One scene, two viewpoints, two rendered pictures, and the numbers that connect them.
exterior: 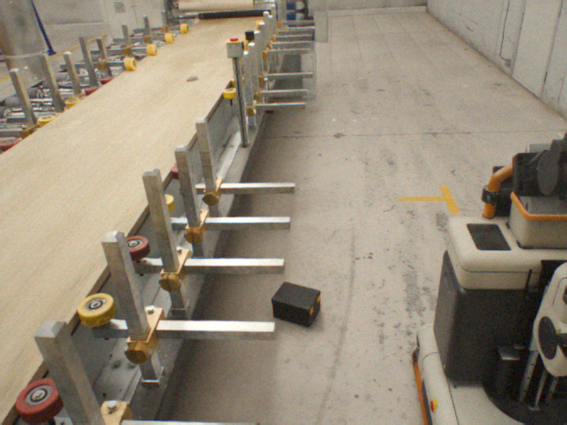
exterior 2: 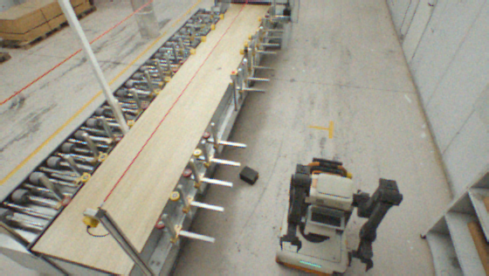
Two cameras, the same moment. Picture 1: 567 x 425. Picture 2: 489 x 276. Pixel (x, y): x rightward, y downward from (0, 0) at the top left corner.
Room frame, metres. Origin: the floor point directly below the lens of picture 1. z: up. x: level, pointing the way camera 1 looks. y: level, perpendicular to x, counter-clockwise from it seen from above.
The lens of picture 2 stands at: (-0.29, -0.36, 2.75)
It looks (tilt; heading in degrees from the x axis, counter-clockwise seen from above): 45 degrees down; 10
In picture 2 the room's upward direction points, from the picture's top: 3 degrees counter-clockwise
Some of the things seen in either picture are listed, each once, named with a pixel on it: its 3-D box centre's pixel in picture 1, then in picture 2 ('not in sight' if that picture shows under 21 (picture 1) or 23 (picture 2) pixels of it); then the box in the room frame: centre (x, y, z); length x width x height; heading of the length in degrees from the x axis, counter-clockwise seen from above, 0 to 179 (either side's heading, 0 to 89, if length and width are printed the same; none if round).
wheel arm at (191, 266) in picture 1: (207, 266); (209, 181); (1.07, 0.23, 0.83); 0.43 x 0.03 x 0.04; 83
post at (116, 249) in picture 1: (137, 323); (185, 203); (0.80, 0.34, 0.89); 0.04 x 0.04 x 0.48; 83
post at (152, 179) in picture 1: (168, 250); (196, 177); (1.04, 0.32, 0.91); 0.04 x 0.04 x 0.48; 83
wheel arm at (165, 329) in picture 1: (183, 330); (198, 205); (0.83, 0.25, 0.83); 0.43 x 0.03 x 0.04; 83
